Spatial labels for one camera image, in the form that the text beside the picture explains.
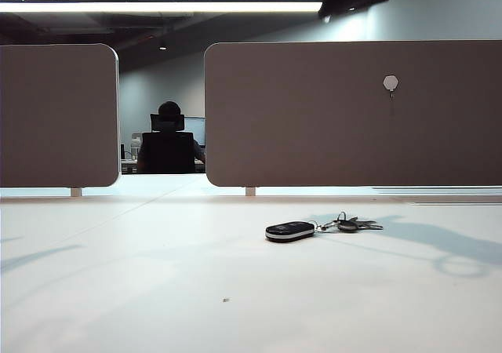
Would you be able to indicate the computer monitor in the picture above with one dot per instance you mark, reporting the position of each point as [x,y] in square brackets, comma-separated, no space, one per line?
[195,131]

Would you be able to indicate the black office chair with occupant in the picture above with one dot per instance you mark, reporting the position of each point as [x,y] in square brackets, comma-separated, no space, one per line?
[168,153]

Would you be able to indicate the bunch of keys with black fob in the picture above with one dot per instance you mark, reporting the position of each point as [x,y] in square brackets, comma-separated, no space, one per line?
[290,229]

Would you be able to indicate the grey desk partition with hook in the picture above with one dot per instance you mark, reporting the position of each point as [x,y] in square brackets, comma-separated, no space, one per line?
[313,113]

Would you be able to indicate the long ceiling light strip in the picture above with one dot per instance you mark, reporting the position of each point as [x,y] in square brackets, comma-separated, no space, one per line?
[157,7]

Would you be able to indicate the grey desk partition plain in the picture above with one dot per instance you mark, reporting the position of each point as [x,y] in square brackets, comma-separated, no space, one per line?
[59,113]

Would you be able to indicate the white adhesive wall hook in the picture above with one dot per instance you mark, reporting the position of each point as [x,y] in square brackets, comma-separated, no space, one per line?
[390,82]

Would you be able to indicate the seated person in dark clothes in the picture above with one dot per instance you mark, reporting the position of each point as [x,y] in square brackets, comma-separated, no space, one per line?
[169,107]

